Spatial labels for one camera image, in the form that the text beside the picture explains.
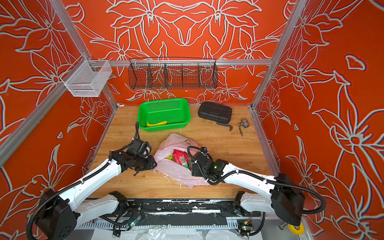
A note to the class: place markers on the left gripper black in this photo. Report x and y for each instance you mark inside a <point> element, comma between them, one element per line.
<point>152,164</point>

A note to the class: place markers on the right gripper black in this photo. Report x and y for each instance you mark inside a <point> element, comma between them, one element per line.
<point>194,170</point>

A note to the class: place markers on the pink plastic bag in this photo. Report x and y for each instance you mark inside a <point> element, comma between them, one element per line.
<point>172,169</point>

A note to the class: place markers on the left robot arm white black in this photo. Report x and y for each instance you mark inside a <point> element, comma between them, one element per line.
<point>59,213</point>

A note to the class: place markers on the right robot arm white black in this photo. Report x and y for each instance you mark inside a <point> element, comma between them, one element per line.
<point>277,195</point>

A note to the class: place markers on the red green dragon fruit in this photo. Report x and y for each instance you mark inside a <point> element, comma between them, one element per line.
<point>180,157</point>

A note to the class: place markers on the yellow banana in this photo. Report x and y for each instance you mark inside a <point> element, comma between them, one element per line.
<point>157,124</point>

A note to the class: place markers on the dark hex key tool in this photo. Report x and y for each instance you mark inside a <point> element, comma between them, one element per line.
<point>225,125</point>

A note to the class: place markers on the green plastic basket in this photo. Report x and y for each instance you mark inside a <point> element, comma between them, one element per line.
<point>175,111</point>

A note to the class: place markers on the black plastic case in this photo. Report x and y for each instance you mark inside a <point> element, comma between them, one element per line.
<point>215,112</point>

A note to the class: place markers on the small metal fitting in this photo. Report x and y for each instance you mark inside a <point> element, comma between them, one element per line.
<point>244,123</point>

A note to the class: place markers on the yellow tape roll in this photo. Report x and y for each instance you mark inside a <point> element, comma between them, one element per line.
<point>297,230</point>

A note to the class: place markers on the black wire wall basket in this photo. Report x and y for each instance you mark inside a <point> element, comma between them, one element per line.
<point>173,74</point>

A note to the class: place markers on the white wire mesh basket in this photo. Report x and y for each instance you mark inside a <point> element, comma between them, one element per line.
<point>83,79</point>

